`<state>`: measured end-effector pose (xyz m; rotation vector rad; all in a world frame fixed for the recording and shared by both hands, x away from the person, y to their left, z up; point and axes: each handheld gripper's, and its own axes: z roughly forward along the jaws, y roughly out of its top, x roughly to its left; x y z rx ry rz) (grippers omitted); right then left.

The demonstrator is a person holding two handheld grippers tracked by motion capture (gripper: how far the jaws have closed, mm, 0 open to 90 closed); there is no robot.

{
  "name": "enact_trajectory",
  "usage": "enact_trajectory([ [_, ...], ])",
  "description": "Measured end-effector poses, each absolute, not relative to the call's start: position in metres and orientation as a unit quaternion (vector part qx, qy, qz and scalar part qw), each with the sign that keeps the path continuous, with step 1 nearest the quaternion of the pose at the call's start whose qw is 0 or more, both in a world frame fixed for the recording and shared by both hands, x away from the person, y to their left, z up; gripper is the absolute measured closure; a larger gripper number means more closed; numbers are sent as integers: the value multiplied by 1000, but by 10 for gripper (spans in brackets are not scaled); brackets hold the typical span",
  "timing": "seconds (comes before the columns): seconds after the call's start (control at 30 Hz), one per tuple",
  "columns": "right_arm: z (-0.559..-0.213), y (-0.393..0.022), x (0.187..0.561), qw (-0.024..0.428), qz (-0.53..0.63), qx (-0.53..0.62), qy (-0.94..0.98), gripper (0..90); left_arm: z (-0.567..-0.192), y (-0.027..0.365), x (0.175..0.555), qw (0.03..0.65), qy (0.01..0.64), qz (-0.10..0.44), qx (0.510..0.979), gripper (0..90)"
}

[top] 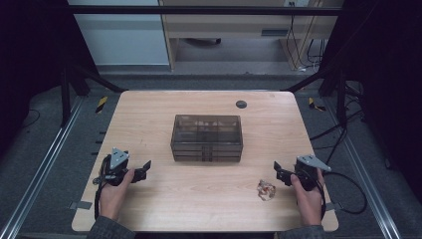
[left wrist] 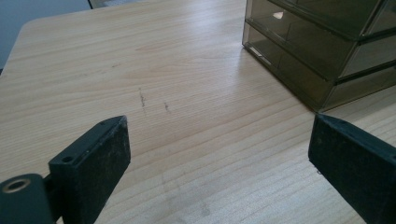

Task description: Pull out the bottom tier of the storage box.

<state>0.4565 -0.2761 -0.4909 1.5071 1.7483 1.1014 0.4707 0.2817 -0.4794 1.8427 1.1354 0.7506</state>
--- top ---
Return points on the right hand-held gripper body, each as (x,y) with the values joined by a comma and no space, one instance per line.
(307,169)

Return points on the black horizontal frame bar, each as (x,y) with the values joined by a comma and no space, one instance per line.
(199,10)

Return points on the black metal frame strut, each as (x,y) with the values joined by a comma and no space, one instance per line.
(86,78)
(331,79)

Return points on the smoky transparent plastic drawer box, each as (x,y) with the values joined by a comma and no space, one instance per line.
(206,132)

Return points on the grey tape strip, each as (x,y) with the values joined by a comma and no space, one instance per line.
(333,206)
(81,205)

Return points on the dark object under desk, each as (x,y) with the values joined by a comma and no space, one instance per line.
(202,41)

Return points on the white cabinet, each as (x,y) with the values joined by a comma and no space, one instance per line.
(122,40)

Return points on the yellow black hazard tape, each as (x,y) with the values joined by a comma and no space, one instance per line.
(101,105)
(313,104)

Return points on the black curtain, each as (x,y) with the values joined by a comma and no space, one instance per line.
(33,66)
(388,83)

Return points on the person's right hand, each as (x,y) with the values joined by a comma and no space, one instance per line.
(310,205)

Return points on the light wooden desk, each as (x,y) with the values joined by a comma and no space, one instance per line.
(232,28)

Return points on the person's left hand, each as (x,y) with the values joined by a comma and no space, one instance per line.
(114,199)

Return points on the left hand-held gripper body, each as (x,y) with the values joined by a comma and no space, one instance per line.
(116,159)

